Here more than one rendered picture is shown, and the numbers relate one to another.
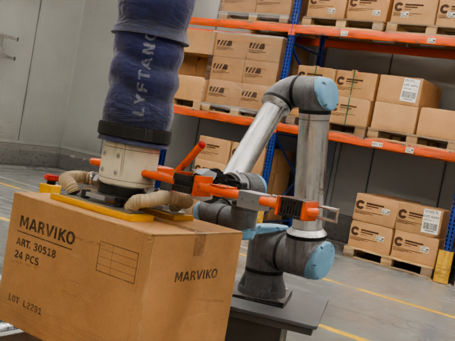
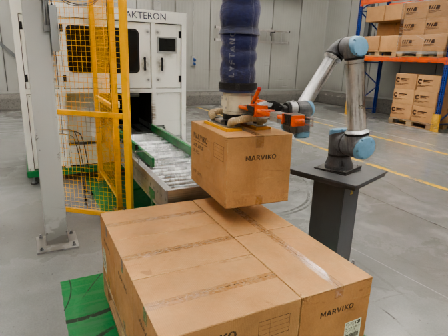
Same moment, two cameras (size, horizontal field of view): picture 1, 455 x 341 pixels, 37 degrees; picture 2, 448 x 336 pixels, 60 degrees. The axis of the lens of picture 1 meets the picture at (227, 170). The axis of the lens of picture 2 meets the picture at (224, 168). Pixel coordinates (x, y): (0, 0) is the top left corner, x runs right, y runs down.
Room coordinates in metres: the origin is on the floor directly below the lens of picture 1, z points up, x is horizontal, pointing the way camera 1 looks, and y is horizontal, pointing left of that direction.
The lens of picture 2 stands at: (0.05, -0.83, 1.48)
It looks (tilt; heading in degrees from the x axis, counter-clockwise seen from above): 16 degrees down; 30
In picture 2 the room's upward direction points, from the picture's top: 2 degrees clockwise
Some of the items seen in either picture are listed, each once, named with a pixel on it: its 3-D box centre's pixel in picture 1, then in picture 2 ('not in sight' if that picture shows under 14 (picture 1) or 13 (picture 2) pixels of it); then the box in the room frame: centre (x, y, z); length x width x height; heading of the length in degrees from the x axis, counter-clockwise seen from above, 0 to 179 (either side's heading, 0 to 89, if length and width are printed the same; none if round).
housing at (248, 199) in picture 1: (254, 200); (278, 117); (1.85, -0.08, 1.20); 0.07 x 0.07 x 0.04; 56
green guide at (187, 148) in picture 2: not in sight; (176, 139); (3.30, 1.67, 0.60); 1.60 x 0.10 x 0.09; 57
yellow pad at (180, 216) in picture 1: (143, 203); (249, 121); (2.19, 0.24, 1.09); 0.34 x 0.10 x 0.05; 56
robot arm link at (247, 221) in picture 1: (240, 220); (301, 127); (2.25, -0.07, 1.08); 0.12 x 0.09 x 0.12; 52
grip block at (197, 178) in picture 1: (191, 183); (257, 110); (1.97, 0.09, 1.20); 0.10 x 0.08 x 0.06; 146
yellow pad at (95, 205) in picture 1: (101, 201); (222, 123); (2.03, 0.35, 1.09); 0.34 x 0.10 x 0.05; 56
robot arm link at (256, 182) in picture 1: (247, 187); (302, 109); (2.24, -0.07, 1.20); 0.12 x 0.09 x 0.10; 147
